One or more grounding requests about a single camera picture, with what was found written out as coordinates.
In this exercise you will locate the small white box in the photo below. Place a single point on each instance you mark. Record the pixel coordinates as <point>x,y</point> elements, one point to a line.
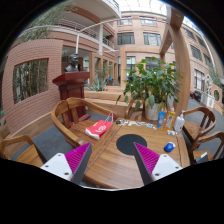
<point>170,132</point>

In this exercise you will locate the small scattered items on table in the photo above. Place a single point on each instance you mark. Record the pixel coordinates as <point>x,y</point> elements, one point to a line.
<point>124,122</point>

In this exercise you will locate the white pump bottle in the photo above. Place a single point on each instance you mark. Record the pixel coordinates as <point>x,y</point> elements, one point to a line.
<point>179,123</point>

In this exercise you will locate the blue spray bottle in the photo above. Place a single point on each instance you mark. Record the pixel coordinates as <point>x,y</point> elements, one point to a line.
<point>161,115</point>

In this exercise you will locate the blue white computer mouse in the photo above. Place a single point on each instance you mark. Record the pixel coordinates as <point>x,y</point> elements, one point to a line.
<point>169,147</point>

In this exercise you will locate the green potted plant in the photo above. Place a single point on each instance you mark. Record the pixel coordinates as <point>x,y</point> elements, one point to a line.
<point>149,87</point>

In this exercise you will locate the wooden armchair near right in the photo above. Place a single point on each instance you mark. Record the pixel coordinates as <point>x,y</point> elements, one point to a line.
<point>207,148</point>

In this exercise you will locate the dark bronze bust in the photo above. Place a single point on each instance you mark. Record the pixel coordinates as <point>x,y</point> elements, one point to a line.
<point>73,63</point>

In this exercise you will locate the wooden armchair far left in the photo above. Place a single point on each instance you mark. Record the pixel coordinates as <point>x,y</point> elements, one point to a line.
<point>75,135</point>

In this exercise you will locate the red paper bag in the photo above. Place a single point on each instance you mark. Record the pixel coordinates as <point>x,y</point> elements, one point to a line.
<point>100,127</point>

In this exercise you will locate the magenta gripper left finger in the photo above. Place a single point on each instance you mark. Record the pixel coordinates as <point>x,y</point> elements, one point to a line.
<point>70,166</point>

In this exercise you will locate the red wooden pedestal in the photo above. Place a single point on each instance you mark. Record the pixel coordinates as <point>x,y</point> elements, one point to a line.
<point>71,84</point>

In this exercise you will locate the yellow label bottle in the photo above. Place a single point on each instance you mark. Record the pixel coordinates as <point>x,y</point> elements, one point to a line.
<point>170,118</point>

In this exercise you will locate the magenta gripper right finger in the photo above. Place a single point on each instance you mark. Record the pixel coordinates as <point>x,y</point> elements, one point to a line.
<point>153,166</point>

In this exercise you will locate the wooden armchair far right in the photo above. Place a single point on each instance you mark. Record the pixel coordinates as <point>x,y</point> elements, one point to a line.
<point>199,128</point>

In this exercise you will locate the round black mouse pad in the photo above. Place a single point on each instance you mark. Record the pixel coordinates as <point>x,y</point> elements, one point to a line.
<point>126,143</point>

